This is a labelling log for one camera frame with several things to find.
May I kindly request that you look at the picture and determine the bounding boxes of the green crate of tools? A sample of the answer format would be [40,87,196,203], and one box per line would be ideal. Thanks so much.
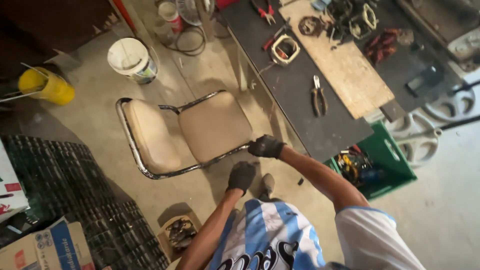
[323,121,418,201]

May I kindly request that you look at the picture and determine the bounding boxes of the white plastic bucket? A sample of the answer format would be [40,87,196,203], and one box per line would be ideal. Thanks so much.
[107,37,160,85]

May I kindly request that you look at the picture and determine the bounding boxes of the white fan blade wheel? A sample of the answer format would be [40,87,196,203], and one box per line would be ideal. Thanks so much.
[422,84,477,124]
[384,112,443,169]

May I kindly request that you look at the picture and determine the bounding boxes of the brown handled pliers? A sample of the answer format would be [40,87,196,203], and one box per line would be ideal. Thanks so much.
[310,75,329,118]

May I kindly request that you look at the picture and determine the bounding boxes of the dark wooden cabinet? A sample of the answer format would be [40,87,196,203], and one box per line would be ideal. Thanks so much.
[0,0,121,81]

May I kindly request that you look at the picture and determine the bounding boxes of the white and red can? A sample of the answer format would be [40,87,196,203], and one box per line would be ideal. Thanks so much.
[157,1,184,34]

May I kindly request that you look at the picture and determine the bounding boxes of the person's left hand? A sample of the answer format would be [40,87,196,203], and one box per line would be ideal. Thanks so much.
[226,161,257,196]

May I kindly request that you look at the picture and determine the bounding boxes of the pile of black crates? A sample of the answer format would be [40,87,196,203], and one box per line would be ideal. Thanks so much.
[0,134,170,270]

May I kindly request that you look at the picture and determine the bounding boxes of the white printed carton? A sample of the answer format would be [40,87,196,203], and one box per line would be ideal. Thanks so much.
[0,139,30,224]

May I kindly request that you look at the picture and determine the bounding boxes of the black metal tool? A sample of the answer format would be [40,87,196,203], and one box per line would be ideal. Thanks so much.
[404,65,447,99]

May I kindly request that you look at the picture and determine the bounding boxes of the beige padded metal frame chair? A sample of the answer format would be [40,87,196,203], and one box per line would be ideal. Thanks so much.
[115,89,259,181]

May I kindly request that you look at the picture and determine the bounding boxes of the person's grey shoe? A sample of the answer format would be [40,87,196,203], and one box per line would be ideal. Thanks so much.
[259,173,276,201]

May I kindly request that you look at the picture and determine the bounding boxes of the brown and blue cardboard box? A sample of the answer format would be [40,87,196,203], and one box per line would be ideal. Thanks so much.
[0,217,96,270]

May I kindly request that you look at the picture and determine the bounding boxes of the small cardboard box of parts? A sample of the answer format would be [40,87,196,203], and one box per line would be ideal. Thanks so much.
[157,212,203,263]

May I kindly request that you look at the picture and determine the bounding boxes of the white wound motor stator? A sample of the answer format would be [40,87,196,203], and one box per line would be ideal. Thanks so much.
[270,34,301,67]

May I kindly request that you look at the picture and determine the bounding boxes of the blue white striped jersey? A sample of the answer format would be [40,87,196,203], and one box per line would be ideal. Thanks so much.
[204,198,426,270]

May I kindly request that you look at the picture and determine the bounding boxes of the red handled screwdriver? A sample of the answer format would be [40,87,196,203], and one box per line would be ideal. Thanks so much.
[262,23,291,52]

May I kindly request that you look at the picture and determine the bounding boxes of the red handled pliers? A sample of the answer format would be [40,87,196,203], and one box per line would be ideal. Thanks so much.
[250,0,276,26]

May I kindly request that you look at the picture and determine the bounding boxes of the grey fan guard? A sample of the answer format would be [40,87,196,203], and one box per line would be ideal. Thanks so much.
[175,0,205,27]

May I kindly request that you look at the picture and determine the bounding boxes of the person's right hand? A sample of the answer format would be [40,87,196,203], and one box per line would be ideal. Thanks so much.
[247,134,287,160]

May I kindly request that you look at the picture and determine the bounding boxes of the yellow plastic bucket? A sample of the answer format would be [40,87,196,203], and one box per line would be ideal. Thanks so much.
[17,67,76,106]

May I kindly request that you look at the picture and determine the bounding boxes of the black coiled cable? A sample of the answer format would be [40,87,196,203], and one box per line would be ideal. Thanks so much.
[162,25,207,57]

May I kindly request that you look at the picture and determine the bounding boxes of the wooden board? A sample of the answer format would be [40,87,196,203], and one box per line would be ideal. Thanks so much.
[278,0,395,120]

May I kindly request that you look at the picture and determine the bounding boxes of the round rusty metal part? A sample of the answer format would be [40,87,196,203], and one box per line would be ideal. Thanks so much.
[298,16,325,37]

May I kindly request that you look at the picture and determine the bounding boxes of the heap of motor parts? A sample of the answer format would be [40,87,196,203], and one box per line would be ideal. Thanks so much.
[326,0,379,41]

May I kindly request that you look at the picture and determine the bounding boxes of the grey metal machine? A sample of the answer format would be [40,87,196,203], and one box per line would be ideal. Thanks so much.
[397,0,480,72]

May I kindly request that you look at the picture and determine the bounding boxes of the red copper wire bundle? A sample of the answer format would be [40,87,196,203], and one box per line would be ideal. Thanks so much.
[363,27,402,65]

